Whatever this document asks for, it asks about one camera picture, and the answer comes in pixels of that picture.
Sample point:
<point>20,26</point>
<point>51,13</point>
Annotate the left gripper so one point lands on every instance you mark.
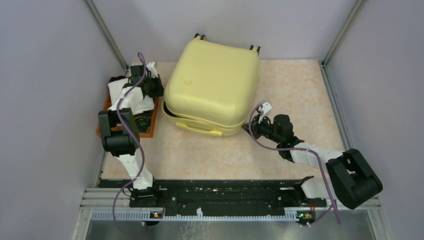
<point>160,90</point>

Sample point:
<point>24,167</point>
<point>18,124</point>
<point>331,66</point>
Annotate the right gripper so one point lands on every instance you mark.
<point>255,126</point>

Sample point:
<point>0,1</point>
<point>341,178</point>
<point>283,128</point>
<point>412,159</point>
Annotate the yellow hard-shell suitcase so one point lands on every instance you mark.
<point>211,87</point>

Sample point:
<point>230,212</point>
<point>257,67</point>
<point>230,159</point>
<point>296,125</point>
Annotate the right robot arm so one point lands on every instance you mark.
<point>348,177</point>

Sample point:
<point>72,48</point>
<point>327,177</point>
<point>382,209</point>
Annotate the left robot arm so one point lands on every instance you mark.
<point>120,137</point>

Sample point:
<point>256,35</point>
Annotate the dark round patterned item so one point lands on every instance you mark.
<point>143,123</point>

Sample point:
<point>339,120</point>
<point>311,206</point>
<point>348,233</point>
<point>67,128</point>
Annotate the brown wooden tray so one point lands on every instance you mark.
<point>152,113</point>

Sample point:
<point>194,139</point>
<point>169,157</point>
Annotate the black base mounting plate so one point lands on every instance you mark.
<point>217,200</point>

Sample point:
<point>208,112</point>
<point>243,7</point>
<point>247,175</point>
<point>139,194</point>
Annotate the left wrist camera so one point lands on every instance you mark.
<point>151,69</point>

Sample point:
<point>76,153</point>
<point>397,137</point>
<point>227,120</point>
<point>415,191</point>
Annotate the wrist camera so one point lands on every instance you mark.
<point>263,109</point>
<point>151,69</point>

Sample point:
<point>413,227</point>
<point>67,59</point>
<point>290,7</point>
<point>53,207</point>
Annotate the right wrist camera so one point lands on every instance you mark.
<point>263,109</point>

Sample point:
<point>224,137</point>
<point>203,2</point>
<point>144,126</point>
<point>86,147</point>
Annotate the left corner aluminium post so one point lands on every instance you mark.
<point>99,21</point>

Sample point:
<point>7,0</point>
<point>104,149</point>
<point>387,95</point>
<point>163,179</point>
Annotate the corner aluminium post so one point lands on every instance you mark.
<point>99,21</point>
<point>344,30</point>

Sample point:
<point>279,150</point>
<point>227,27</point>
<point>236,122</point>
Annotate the right corner aluminium post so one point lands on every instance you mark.
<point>344,30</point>

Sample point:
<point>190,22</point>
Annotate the aluminium rail frame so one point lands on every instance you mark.
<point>347,180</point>

